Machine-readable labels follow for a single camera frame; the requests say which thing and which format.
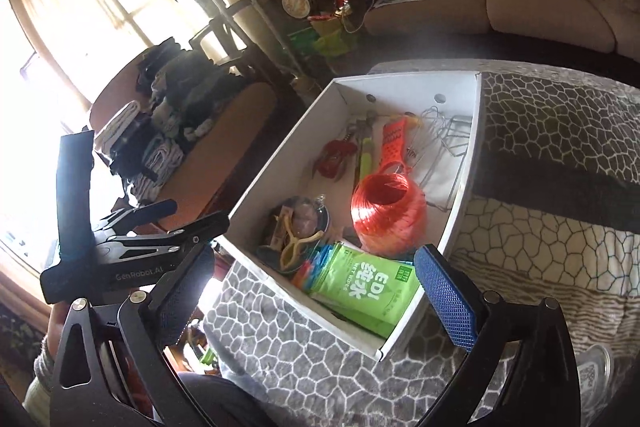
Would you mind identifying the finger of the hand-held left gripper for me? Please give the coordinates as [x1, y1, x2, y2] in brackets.
[95, 211, 231, 260]
[97, 199, 178, 234]

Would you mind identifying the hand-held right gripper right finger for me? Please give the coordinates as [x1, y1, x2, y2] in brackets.
[414, 244, 583, 427]

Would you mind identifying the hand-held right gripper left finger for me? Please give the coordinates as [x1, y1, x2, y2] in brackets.
[49, 243, 221, 427]

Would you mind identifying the orange perforated grater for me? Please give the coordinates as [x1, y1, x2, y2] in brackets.
[372, 116, 418, 180]

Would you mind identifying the white cardboard box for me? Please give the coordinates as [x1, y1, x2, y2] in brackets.
[215, 72, 483, 363]

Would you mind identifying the person's left forearm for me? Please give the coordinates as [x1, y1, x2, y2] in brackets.
[22, 307, 68, 408]

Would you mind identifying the round wooden table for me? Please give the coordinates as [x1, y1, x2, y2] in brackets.
[90, 42, 278, 233]

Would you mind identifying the green wet wipes packet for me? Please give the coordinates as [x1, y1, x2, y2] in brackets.
[306, 242, 422, 340]

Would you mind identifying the red twine ball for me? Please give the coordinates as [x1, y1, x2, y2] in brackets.
[350, 172, 429, 258]

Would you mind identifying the yellow slingshot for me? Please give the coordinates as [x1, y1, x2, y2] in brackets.
[270, 204, 326, 270]

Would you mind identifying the pile of folded clothes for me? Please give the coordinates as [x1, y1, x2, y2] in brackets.
[95, 39, 251, 202]

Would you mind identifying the person's leg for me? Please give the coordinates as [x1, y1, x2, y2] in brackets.
[175, 369, 281, 427]

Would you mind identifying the colourful snack packet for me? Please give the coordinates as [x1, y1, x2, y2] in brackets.
[290, 243, 341, 293]

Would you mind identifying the blue bowl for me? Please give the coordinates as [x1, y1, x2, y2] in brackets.
[257, 196, 333, 275]

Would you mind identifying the metal whisk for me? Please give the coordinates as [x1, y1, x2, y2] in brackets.
[404, 106, 453, 162]

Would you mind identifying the red wing corkscrew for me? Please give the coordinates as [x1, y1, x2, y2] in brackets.
[314, 117, 376, 180]

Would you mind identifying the white labelled jar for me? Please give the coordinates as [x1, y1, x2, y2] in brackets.
[575, 343, 616, 400]

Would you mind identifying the patterned blanket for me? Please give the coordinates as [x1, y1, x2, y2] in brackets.
[202, 59, 640, 427]

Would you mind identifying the dark wooden chair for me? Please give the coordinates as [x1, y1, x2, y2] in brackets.
[189, 18, 251, 72]

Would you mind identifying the green plastic bag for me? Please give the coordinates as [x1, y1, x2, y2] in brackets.
[289, 29, 351, 58]

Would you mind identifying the round tin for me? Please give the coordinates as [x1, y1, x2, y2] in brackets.
[281, 0, 313, 18]

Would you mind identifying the metal wire rack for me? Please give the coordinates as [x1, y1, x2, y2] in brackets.
[415, 116, 473, 212]

